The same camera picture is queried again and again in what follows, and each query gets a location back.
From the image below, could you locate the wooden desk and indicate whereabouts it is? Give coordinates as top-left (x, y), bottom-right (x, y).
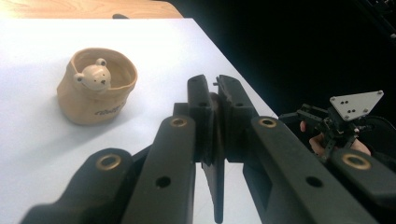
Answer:
top-left (0, 0), bottom-right (184, 21)

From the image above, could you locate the beige bear ceramic cup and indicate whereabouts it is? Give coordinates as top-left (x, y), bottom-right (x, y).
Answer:
top-left (56, 47), bottom-right (138, 126)

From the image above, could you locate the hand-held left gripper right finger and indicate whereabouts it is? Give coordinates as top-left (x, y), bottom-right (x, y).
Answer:
top-left (216, 74), bottom-right (260, 163)

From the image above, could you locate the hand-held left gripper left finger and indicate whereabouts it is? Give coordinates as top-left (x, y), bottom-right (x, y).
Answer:
top-left (173, 74), bottom-right (217, 166)

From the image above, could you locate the black metal stand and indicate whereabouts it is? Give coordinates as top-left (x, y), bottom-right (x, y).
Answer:
top-left (354, 0), bottom-right (396, 43)

